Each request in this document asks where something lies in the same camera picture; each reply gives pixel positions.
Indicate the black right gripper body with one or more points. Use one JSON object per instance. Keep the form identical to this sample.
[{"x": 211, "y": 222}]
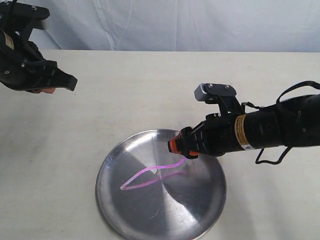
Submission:
[{"x": 215, "y": 136}]

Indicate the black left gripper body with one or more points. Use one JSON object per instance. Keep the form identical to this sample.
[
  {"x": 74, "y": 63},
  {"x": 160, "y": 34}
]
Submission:
[{"x": 25, "y": 69}]

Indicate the thin pink stick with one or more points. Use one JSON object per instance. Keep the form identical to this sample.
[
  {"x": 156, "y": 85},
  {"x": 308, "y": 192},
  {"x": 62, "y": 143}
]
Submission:
[{"x": 156, "y": 171}]

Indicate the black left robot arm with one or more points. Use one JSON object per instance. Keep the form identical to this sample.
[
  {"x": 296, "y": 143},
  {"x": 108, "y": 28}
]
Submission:
[{"x": 23, "y": 67}]

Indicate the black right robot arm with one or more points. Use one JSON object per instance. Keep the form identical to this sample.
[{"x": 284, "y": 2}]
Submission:
[{"x": 293, "y": 123}]

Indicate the round steel plate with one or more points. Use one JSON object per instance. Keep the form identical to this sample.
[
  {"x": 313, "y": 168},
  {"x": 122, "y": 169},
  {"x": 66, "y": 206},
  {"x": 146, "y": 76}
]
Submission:
[{"x": 181, "y": 207}]

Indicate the white backdrop cloth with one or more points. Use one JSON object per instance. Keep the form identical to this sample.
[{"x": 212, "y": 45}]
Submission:
[{"x": 181, "y": 25}]

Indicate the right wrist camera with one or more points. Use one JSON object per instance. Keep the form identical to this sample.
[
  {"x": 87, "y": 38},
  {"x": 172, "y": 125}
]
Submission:
[{"x": 219, "y": 94}]

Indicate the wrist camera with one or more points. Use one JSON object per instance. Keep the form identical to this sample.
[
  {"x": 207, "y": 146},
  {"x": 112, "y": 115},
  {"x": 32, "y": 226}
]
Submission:
[
  {"x": 18, "y": 20},
  {"x": 219, "y": 94}
]

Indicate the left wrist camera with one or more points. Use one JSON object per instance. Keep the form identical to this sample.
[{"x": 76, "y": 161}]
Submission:
[{"x": 18, "y": 20}]

